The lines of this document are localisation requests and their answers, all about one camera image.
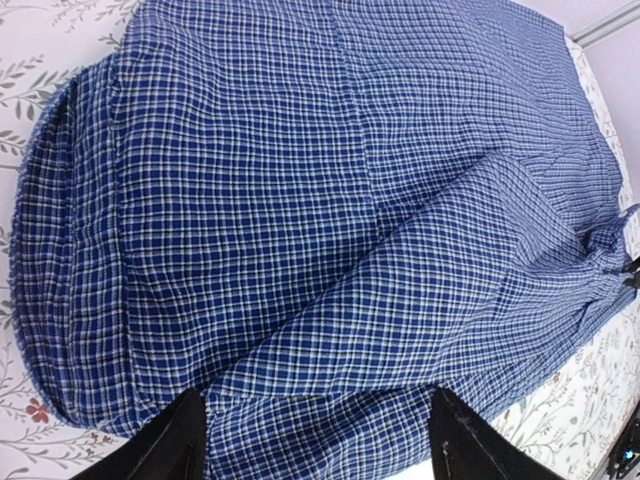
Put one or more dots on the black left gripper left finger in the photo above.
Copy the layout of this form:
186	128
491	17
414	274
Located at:
171	446

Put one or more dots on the blue plaid button shirt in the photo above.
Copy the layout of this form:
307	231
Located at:
314	214

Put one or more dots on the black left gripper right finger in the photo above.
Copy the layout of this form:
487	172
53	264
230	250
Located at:
465	446

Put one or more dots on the floral patterned table cloth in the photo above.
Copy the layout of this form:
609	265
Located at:
570	424

